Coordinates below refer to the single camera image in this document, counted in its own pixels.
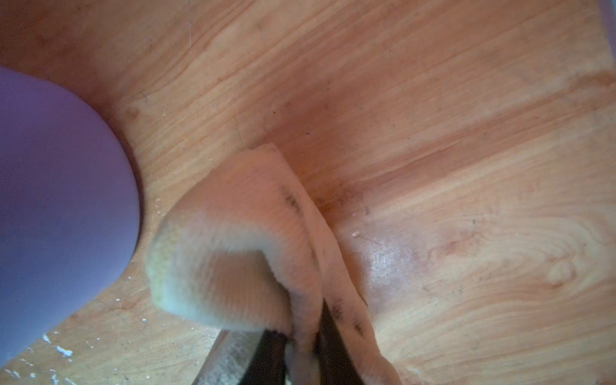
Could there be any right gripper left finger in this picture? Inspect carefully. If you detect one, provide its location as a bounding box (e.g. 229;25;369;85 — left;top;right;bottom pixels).
238;330;287;385

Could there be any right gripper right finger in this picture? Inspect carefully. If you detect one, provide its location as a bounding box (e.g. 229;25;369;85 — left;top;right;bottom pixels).
314;302;364;385

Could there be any yellow cloth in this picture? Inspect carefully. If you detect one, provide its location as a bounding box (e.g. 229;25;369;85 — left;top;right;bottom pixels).
144;144;400;384

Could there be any purple plastic bucket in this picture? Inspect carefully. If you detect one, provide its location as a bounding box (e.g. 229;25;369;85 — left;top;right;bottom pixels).
1;68;141;364

